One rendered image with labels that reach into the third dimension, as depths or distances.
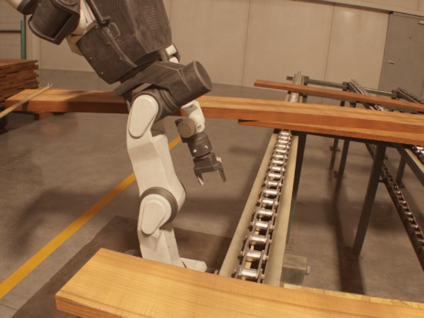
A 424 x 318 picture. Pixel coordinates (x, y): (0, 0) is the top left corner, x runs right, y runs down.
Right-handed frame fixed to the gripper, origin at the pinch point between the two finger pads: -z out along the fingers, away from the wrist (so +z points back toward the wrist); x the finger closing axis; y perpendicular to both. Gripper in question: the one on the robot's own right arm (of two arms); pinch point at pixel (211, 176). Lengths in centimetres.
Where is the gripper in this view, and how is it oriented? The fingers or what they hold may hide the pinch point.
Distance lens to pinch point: 162.9
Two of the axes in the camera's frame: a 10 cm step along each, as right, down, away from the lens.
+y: -4.0, 4.3, -8.1
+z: -3.2, -8.9, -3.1
